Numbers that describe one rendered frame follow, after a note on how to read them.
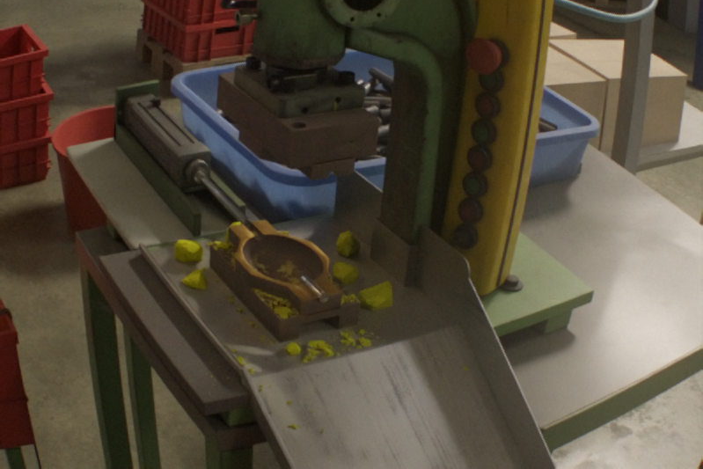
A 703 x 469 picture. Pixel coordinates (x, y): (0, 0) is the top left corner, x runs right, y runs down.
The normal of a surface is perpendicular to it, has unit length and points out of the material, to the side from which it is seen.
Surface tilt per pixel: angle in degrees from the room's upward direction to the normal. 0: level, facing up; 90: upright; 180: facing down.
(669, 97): 90
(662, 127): 90
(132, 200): 0
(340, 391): 30
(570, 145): 100
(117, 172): 0
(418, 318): 0
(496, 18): 85
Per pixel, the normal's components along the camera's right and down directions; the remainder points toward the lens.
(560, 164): 0.48, 0.57
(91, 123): 0.66, 0.25
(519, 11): -0.59, 0.23
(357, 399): 0.32, -0.56
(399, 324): 0.08, -0.89
